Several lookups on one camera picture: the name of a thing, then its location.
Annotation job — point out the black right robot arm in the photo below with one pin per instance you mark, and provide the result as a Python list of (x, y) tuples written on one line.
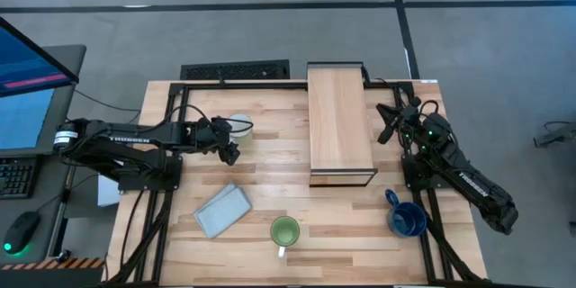
[(472, 184)]

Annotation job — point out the black computer mouse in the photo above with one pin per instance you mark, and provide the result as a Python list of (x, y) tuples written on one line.
[(21, 231)]

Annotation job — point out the black-framed computer monitor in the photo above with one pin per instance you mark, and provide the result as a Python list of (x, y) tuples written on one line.
[(27, 67)]

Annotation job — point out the wooden shelf with black frame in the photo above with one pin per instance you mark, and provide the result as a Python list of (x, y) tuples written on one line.
[(339, 121)]

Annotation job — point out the grey folded cloth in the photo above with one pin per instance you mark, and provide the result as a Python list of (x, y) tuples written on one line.
[(222, 210)]

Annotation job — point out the dark blue mug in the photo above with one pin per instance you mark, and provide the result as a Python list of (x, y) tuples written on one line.
[(407, 220)]

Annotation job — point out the black aluminium table frame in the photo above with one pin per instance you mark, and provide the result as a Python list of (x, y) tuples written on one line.
[(243, 85)]

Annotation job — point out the white paper sheet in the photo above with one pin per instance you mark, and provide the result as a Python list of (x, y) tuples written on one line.
[(107, 191)]

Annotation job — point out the pale mug with white inside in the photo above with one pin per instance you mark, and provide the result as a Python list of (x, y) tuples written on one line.
[(240, 138)]

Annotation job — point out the grey side desk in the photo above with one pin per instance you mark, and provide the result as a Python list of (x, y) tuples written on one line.
[(49, 207)]

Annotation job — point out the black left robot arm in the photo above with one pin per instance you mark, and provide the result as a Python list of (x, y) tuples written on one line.
[(135, 141)]

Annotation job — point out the grey-framed computer monitor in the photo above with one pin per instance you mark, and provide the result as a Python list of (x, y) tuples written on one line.
[(63, 117)]

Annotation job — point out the black computer keyboard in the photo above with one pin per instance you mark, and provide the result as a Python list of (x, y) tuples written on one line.
[(15, 177)]

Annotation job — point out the orange black hazard tape strip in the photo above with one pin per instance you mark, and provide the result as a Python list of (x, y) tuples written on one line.
[(54, 263)]

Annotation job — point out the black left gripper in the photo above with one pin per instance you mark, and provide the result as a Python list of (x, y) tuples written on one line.
[(216, 134)]

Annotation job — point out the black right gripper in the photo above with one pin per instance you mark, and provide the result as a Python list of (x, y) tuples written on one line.
[(411, 123)]

